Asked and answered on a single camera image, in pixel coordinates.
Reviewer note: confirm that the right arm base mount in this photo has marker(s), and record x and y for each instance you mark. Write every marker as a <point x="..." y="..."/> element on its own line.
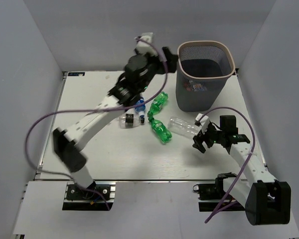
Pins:
<point x="208" y="198"/>

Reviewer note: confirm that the grey mesh waste bin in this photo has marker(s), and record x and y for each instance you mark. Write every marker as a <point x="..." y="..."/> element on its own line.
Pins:
<point x="202" y="62"/>

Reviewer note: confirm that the green plastic bottle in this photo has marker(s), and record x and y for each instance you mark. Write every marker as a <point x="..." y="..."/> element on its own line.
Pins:
<point x="163" y="134"/>
<point x="157" y="104"/>

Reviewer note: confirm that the blue label clear bottle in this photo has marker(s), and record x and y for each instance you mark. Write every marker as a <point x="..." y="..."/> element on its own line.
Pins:
<point x="140" y="108"/>

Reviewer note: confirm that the clear unlabelled plastic bottle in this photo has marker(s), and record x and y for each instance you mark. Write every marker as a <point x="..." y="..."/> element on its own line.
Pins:
<point x="182" y="127"/>

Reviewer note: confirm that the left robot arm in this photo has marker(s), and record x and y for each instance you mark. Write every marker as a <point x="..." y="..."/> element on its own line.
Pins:
<point x="138" y="73"/>

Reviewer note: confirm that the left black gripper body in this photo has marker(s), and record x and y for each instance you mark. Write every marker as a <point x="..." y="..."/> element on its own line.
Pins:
<point x="154" y="65"/>

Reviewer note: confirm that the lower green plastic bottle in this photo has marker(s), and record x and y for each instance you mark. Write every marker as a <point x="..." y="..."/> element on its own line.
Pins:
<point x="163" y="134"/>

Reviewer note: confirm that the white cap labelled bottle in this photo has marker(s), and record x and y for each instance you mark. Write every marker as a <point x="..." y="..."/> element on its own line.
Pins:
<point x="199" y="88"/>

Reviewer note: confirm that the blue corner label sticker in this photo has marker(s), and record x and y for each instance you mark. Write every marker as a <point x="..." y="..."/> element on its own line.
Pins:
<point x="76" y="74"/>

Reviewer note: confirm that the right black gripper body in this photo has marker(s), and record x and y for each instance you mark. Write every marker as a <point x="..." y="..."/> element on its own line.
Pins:
<point x="212" y="136"/>

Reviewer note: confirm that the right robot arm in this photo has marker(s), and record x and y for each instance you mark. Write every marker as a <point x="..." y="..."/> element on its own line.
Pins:
<point x="266" y="200"/>

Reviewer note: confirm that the red label red cap bottle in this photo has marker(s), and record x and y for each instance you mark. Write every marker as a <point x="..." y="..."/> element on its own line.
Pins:
<point x="187" y="87"/>

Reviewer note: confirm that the black label clear bottle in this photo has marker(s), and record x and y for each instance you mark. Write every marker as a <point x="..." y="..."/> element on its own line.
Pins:
<point x="130" y="121"/>

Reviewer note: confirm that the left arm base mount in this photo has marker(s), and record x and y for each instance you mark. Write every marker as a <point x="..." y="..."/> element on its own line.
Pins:
<point x="76" y="199"/>

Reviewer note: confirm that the upper green plastic bottle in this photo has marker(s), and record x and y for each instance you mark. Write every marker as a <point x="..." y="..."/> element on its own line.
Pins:
<point x="157" y="104"/>

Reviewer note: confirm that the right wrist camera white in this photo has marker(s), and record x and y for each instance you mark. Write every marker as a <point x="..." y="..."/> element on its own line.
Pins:
<point x="202" y="121"/>

